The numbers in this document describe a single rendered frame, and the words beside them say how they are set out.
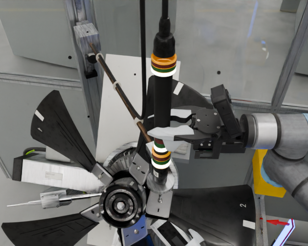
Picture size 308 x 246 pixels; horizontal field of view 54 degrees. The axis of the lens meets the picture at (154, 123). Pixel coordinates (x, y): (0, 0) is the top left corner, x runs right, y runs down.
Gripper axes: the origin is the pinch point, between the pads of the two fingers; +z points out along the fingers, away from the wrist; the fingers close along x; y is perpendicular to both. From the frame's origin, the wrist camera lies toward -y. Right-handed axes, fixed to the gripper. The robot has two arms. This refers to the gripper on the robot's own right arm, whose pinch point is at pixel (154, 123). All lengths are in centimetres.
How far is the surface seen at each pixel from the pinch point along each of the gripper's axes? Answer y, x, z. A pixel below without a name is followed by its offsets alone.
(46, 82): 50, 81, 56
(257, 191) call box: 48, 16, -37
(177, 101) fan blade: 7.3, 15.6, -6.1
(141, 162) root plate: 22.7, 7.7, 3.3
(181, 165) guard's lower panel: 102, 69, -17
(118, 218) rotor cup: 29.2, -5.4, 9.0
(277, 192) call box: 47, 15, -43
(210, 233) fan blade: 31.1, -8.3, -14.7
